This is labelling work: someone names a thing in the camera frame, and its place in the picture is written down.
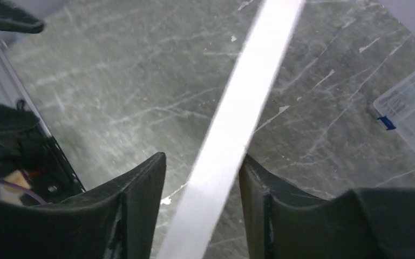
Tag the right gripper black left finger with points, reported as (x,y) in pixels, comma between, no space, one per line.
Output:
(114,220)

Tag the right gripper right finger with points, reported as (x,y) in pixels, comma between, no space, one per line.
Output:
(283,221)

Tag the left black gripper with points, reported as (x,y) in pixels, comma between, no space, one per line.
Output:
(15,19)

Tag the white wooden picture frame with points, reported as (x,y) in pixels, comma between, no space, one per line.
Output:
(231,130)

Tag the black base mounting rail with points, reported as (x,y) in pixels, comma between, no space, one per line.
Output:
(33,168)

